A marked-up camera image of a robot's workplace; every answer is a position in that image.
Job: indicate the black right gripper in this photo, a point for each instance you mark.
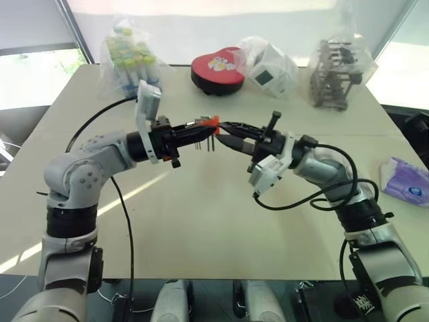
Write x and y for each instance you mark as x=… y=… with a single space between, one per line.
x=271 y=144

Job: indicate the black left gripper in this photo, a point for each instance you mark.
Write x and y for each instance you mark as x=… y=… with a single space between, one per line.
x=162 y=137

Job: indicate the red hex key holder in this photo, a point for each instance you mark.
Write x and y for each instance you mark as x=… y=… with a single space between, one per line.
x=212 y=122

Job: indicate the dark steel hex key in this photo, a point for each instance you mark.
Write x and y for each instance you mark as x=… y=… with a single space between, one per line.
x=197 y=147
x=213 y=145

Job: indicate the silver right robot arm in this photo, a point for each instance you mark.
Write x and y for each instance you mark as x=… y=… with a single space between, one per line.
x=395 y=255

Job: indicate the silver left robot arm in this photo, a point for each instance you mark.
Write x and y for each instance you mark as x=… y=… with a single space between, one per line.
x=70 y=174

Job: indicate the red heart-shaped box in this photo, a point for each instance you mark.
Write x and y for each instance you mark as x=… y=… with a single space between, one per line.
x=214 y=75

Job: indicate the white cube device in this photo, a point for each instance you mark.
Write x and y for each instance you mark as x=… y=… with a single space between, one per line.
x=271 y=75

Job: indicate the clear plastic bag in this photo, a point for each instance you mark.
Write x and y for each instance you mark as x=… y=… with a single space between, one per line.
x=365 y=63
x=248 y=53

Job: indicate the plastic bag of colourful tubes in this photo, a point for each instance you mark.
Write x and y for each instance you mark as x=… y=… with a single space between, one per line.
x=130 y=57

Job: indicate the wooden mechanical model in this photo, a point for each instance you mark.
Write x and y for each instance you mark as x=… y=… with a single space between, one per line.
x=335 y=80

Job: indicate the grey rounded shape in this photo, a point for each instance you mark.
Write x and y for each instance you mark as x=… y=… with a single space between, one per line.
x=258 y=302
x=171 y=302

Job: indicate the purple tissue pack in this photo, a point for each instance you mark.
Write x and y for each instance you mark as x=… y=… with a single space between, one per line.
x=405 y=181

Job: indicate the black rounded object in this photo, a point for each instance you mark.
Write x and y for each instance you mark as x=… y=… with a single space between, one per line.
x=417 y=129

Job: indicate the black boxy part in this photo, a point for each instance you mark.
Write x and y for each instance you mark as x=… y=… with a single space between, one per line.
x=305 y=302
x=121 y=308

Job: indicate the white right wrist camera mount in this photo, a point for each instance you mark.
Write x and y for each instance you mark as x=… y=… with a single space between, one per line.
x=268 y=176

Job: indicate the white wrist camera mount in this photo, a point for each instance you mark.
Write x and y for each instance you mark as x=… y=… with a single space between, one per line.
x=147 y=100
x=268 y=176

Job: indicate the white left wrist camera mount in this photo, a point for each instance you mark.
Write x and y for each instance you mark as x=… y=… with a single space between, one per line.
x=147 y=100

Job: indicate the grey window frame post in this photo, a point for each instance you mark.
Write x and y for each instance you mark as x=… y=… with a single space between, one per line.
x=392 y=27
x=73 y=30

